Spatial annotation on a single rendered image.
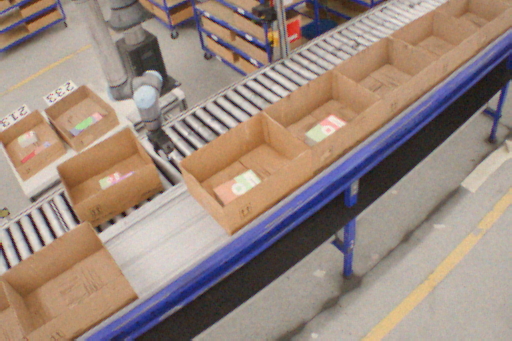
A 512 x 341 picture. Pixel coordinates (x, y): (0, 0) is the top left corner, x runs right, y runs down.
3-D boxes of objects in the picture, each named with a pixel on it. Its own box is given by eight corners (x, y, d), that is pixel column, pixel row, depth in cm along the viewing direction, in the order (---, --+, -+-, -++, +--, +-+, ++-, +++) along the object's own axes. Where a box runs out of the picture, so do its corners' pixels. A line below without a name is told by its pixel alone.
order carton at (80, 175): (139, 152, 227) (129, 126, 216) (164, 189, 209) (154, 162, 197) (69, 190, 215) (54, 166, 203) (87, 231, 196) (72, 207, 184)
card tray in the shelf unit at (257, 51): (236, 46, 358) (234, 35, 351) (267, 30, 369) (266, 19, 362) (271, 66, 333) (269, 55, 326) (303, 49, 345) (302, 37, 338)
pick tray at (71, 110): (89, 97, 267) (83, 83, 260) (120, 124, 245) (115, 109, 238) (49, 123, 255) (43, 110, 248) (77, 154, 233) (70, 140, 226)
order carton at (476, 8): (467, 12, 260) (470, -13, 249) (508, 31, 242) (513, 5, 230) (431, 34, 246) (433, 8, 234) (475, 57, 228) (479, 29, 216)
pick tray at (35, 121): (43, 121, 257) (37, 108, 250) (67, 153, 234) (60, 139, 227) (3, 147, 246) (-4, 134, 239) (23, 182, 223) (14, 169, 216)
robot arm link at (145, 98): (156, 82, 192) (152, 97, 185) (163, 105, 201) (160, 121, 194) (134, 85, 193) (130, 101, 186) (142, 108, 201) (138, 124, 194)
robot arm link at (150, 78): (135, 71, 202) (130, 89, 194) (160, 66, 201) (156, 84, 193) (141, 88, 209) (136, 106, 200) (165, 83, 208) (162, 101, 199)
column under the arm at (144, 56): (121, 90, 267) (104, 42, 244) (158, 68, 277) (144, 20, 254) (142, 108, 251) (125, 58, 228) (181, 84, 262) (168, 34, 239)
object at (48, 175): (135, 60, 293) (134, 56, 291) (185, 96, 258) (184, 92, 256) (-1, 144, 253) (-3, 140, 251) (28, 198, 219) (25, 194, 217)
